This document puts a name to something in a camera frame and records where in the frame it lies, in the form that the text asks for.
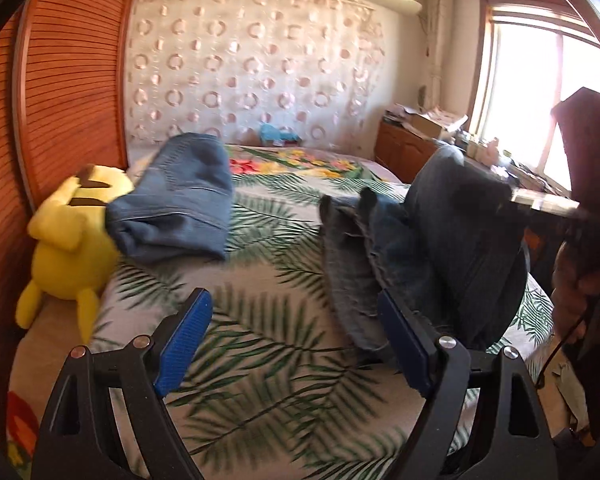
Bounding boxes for circle pattern curtain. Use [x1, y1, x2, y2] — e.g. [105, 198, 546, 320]
[127, 0, 386, 148]

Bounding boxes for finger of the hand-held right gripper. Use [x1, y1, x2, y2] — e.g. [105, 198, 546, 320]
[456, 174, 515, 212]

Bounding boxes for dark denim pants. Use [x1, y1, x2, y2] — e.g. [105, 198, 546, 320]
[319, 144, 529, 367]

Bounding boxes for person's right hand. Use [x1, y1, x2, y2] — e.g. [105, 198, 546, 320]
[551, 240, 600, 346]

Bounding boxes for yellow plush toy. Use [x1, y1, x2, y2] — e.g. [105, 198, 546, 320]
[15, 162, 136, 343]

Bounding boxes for wooden slatted wardrobe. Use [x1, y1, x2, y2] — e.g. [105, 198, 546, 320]
[0, 0, 146, 451]

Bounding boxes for floral blanket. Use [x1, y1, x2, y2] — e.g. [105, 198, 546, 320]
[5, 142, 396, 480]

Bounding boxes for blue denim pants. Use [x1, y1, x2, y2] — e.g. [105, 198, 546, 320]
[104, 132, 234, 264]

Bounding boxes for cardboard box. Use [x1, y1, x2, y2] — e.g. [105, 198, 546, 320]
[405, 112, 451, 138]

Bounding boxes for window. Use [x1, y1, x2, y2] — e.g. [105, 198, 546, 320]
[467, 0, 600, 196]

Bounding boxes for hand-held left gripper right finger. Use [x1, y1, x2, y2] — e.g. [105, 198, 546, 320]
[377, 287, 566, 480]

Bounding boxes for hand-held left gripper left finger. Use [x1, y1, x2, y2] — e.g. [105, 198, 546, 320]
[35, 287, 216, 480]

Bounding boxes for blue toy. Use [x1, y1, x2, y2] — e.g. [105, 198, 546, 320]
[259, 122, 301, 146]

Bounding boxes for leaf print bed sheet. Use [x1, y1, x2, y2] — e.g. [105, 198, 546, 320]
[87, 172, 556, 480]

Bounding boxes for black cable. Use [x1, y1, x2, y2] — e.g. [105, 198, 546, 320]
[534, 265, 600, 392]

